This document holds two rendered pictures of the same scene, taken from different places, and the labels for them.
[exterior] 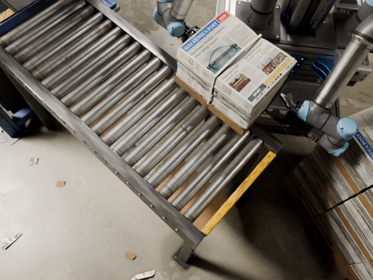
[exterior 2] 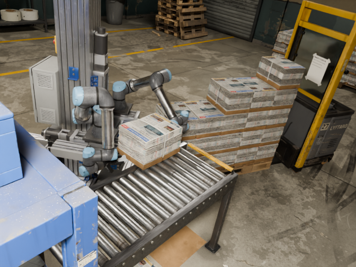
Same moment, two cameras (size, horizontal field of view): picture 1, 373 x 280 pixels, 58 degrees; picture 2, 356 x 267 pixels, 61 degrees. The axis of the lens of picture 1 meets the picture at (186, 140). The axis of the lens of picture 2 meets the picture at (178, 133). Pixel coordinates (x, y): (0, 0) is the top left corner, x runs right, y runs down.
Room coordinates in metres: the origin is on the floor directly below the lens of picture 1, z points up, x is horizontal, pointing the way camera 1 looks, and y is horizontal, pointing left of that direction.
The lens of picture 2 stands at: (0.61, 1.72, 2.13)
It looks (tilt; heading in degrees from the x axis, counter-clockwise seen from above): 31 degrees down; 271
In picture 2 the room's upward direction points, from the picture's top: 9 degrees clockwise
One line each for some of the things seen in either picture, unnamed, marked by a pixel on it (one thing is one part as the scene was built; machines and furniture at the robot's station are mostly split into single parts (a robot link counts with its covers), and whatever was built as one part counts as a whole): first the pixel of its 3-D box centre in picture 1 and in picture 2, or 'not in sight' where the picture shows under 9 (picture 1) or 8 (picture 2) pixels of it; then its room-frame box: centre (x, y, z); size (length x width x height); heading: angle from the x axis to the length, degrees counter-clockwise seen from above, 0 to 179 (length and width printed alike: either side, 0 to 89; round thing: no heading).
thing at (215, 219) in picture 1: (240, 191); (210, 156); (0.38, -0.23, 0.81); 0.43 x 0.03 x 0.02; 144
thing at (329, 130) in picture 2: not in sight; (308, 127); (-0.97, -1.89, 0.40); 0.69 x 0.55 x 0.80; 121
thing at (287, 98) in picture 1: (287, 98); not in sight; (0.82, -0.42, 0.81); 0.09 x 0.03 x 0.06; 27
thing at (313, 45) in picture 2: not in sight; (313, 62); (-0.68, -1.71, 1.27); 0.57 x 0.01 x 0.65; 121
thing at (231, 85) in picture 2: not in sight; (232, 85); (0.21, -1.17, 1.06); 0.37 x 0.29 x 0.01; 122
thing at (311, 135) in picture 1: (315, 131); not in sight; (0.67, -0.53, 0.81); 0.08 x 0.05 x 0.08; 144
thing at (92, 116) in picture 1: (122, 90); (144, 197); (0.78, 0.30, 0.77); 0.47 x 0.05 x 0.05; 144
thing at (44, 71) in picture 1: (74, 49); (100, 224); (0.97, 0.56, 0.77); 0.47 x 0.05 x 0.05; 144
